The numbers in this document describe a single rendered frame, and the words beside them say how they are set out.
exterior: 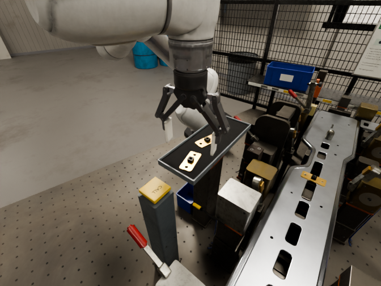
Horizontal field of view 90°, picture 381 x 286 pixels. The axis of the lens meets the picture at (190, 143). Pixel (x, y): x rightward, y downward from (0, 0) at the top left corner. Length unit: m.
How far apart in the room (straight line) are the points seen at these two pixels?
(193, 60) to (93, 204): 0.94
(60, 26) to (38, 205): 1.09
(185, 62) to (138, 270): 0.79
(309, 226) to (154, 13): 0.68
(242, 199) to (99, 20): 0.49
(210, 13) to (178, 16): 0.06
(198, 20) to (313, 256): 0.63
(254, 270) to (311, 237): 0.21
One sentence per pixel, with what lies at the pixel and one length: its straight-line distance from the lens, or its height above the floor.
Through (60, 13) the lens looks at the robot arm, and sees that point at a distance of 0.30.
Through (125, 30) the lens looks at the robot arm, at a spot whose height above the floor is 1.52.
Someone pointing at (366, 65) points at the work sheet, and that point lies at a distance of 1.73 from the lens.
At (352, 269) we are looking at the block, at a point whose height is 1.03.
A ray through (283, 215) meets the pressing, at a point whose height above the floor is 1.00.
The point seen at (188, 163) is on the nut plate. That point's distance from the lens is 0.57.
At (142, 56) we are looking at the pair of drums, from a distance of 5.73.
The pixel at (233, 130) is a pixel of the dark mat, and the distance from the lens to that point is 0.73.
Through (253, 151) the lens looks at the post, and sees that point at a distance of 0.74.
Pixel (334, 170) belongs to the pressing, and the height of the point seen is 1.00.
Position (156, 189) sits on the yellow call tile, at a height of 1.16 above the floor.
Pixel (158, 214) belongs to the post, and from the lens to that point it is 0.53.
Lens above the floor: 1.55
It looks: 37 degrees down
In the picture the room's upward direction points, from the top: straight up
